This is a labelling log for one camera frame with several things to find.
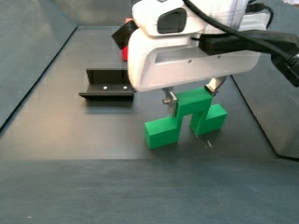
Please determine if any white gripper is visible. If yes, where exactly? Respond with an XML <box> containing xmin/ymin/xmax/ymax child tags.
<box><xmin>127</xmin><ymin>0</ymin><xmax>259</xmax><ymax>116</ymax></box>

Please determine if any green bridge-shaped block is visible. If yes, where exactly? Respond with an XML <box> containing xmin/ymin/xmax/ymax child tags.
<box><xmin>144</xmin><ymin>87</ymin><xmax>228</xmax><ymax>150</ymax></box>

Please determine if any red base board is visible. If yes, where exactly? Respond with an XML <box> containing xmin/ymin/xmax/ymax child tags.
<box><xmin>122</xmin><ymin>17</ymin><xmax>135</xmax><ymax>61</ymax></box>

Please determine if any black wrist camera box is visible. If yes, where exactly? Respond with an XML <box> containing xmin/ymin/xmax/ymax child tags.
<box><xmin>199</xmin><ymin>30</ymin><xmax>299</xmax><ymax>88</ymax></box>

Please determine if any black metal bracket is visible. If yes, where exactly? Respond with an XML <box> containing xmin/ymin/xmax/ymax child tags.
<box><xmin>79</xmin><ymin>68</ymin><xmax>136</xmax><ymax>100</ymax></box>

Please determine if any black cable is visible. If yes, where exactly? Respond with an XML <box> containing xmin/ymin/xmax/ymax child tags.
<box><xmin>182</xmin><ymin>0</ymin><xmax>299</xmax><ymax>68</ymax></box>

